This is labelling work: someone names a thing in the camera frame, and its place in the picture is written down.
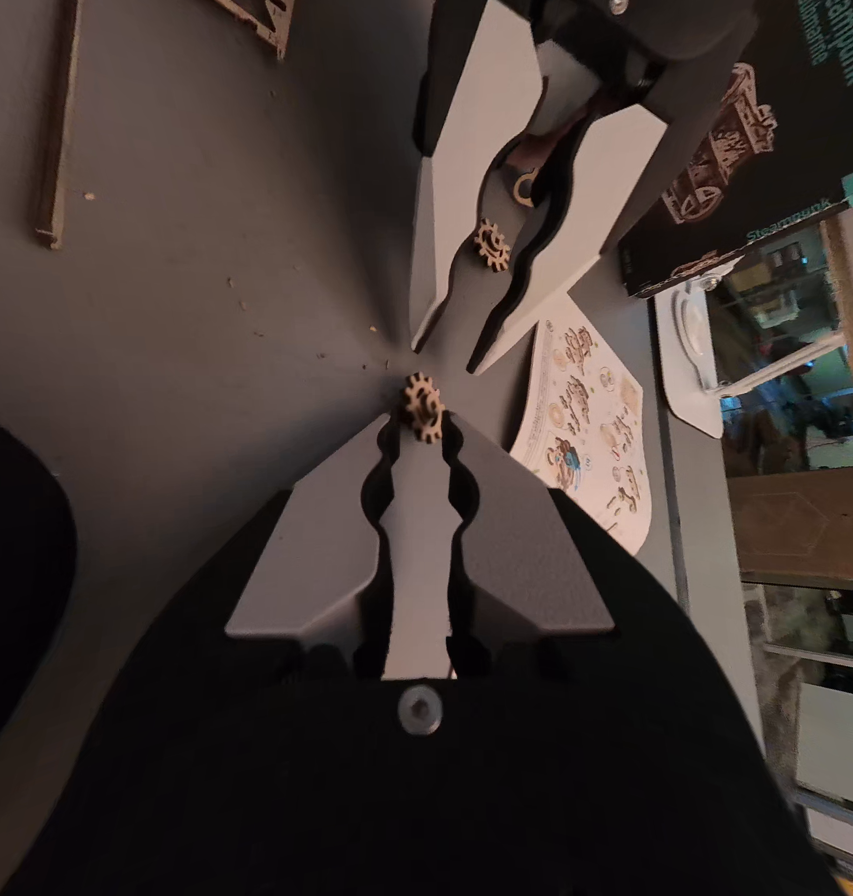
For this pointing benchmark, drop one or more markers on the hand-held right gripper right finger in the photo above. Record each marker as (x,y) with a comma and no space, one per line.
(531,560)

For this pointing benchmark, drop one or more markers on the thin wooden strip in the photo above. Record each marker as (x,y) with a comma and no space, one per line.
(57,126)

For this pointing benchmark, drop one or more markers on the white stand base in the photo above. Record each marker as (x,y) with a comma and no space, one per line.
(689,364)

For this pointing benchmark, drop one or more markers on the black and teal product box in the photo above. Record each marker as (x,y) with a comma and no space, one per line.
(769,140)

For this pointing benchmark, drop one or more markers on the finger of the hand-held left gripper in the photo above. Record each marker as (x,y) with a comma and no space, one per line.
(468,126)
(601,189)

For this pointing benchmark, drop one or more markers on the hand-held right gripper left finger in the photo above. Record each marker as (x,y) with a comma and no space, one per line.
(307,560)

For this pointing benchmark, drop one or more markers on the wooden gear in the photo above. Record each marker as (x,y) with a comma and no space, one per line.
(491,245)
(423,409)

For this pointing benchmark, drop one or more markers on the person's left hand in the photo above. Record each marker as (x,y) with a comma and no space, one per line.
(545,150)

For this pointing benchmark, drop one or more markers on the illustrated instruction booklet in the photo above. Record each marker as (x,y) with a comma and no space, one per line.
(587,434)

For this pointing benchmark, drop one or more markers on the laser-cut wooden parts sheet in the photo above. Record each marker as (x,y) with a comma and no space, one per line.
(258,21)

